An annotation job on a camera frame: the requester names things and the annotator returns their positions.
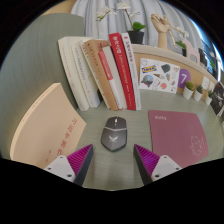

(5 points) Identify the white sticker sheet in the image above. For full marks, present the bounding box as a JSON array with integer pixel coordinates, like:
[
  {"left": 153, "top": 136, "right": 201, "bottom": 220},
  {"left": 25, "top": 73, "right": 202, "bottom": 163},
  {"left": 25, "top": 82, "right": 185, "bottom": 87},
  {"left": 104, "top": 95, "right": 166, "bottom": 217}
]
[{"left": 138, "top": 57, "right": 181, "bottom": 95}]

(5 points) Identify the black wooden horse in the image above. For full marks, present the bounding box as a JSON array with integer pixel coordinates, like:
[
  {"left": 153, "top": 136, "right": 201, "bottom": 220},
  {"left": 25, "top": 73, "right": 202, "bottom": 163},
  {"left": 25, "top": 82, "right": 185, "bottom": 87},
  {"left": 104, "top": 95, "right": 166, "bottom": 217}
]
[{"left": 198, "top": 47, "right": 209, "bottom": 66}]

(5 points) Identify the white wall socket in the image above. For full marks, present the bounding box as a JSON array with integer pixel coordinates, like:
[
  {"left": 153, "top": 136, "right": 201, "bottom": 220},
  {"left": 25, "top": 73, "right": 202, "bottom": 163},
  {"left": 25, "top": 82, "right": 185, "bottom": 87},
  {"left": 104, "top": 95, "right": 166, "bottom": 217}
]
[{"left": 200, "top": 75, "right": 210, "bottom": 91}]

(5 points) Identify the black book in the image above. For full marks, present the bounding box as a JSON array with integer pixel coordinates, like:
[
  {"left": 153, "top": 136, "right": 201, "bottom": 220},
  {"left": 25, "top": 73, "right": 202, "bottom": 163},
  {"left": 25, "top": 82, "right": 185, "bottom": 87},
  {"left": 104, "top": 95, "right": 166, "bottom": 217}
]
[{"left": 209, "top": 80, "right": 224, "bottom": 118}]

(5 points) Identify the tan kraft book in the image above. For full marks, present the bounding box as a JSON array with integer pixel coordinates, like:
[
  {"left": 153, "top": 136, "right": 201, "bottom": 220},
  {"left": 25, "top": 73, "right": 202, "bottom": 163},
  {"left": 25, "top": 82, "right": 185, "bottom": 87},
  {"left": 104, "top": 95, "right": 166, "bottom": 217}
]
[{"left": 81, "top": 39, "right": 119, "bottom": 112}]

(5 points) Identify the green felt desk partition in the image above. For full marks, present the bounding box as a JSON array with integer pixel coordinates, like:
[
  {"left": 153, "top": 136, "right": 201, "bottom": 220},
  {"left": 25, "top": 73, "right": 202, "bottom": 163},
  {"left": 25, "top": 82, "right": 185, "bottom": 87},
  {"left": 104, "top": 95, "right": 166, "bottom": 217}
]
[{"left": 0, "top": 13, "right": 86, "bottom": 158}]

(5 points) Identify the pink wooden horse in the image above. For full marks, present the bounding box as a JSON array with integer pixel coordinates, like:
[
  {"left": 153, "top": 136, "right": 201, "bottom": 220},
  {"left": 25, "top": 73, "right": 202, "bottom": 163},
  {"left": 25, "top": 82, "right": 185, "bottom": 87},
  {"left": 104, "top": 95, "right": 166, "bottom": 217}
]
[{"left": 181, "top": 39, "right": 201, "bottom": 64}]

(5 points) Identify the thin white book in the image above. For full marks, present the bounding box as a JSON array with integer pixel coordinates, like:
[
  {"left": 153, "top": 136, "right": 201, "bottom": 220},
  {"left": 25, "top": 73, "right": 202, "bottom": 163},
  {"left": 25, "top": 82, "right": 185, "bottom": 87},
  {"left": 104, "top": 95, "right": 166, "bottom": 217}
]
[{"left": 71, "top": 41, "right": 102, "bottom": 109}]

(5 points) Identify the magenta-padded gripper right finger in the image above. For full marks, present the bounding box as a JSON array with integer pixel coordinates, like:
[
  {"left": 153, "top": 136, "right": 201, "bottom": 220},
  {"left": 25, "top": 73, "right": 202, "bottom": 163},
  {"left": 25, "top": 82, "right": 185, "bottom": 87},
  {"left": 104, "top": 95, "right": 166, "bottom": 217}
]
[{"left": 133, "top": 143, "right": 183, "bottom": 186}]

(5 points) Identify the small succulent in white pot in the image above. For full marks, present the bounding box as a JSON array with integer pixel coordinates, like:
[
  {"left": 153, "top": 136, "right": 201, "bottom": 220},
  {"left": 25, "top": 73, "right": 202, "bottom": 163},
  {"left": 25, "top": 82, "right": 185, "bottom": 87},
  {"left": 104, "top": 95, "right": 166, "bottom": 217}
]
[
  {"left": 204, "top": 89, "right": 214, "bottom": 106},
  {"left": 193, "top": 84, "right": 204, "bottom": 102},
  {"left": 182, "top": 80, "right": 195, "bottom": 100}
]

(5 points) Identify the beige book with red lettering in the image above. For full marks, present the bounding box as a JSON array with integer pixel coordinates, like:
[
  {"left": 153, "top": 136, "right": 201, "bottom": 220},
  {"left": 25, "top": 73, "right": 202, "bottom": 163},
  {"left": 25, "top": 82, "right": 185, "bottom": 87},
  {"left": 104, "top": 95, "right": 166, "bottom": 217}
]
[{"left": 9, "top": 82, "right": 87, "bottom": 170}]

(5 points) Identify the light wooden shelf ledge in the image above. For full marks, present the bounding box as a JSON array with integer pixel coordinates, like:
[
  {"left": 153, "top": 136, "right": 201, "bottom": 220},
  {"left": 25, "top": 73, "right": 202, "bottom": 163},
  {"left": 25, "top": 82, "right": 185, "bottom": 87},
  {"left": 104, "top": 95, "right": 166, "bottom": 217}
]
[{"left": 131, "top": 43, "right": 218, "bottom": 84}]

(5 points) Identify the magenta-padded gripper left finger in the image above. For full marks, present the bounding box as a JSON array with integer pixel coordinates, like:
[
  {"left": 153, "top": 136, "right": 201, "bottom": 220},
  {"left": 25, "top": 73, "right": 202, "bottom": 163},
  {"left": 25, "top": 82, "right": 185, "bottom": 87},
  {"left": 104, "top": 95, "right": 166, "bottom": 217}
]
[{"left": 43, "top": 143, "right": 94, "bottom": 187}]

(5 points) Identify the black-framed window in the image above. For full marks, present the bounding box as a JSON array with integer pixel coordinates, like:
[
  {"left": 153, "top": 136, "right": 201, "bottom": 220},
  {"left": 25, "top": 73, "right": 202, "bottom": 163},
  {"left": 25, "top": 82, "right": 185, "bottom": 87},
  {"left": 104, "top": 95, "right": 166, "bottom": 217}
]
[{"left": 196, "top": 23, "right": 224, "bottom": 71}]

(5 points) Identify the white book with red strip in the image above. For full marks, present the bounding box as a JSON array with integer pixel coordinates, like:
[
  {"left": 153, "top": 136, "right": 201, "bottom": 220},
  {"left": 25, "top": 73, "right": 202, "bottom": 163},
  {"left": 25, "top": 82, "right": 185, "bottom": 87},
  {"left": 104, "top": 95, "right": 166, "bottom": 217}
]
[{"left": 98, "top": 45, "right": 128, "bottom": 110}]

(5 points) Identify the wooden artist mannequin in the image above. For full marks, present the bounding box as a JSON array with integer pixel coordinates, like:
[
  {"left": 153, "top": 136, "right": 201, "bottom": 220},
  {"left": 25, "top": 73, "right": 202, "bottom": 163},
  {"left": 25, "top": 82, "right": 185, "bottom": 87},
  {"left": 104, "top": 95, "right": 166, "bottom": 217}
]
[{"left": 165, "top": 20, "right": 190, "bottom": 46}]

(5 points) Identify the white orchid in black pot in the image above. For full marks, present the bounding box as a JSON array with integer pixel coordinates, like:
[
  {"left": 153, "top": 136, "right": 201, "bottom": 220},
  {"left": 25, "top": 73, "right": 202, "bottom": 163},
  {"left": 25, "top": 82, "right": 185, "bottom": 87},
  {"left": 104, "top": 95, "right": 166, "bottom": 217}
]
[
  {"left": 95, "top": 2, "right": 147, "bottom": 45},
  {"left": 175, "top": 39, "right": 188, "bottom": 57}
]

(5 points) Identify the grey curtain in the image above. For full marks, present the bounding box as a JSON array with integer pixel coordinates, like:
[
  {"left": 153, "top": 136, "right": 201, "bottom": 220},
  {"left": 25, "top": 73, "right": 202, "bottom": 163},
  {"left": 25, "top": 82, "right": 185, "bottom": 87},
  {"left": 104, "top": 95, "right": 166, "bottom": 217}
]
[{"left": 70, "top": 0, "right": 201, "bottom": 44}]

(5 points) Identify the grey and black computer mouse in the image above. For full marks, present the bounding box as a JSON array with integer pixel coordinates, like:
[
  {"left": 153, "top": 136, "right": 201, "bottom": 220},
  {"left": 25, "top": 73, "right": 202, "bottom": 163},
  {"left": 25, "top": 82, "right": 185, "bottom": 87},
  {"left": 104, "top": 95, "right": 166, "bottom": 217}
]
[{"left": 100, "top": 115, "right": 128, "bottom": 152}]

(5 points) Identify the dusky pink mouse pad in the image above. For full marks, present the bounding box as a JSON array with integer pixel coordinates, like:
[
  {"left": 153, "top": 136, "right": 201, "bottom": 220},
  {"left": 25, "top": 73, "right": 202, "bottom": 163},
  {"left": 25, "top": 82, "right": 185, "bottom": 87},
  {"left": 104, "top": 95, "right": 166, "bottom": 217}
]
[{"left": 147, "top": 109, "right": 210, "bottom": 169}]

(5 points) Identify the thick white book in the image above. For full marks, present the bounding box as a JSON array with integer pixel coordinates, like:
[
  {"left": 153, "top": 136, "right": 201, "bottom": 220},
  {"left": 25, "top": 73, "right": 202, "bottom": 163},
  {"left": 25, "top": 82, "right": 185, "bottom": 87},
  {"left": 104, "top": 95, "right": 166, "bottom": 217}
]
[{"left": 57, "top": 35, "right": 90, "bottom": 112}]

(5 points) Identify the wooden hand model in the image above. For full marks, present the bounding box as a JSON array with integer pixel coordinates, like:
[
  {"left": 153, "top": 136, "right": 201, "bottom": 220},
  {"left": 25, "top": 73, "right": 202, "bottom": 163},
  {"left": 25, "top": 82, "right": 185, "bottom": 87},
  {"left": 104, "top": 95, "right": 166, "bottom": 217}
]
[{"left": 150, "top": 13, "right": 174, "bottom": 51}]

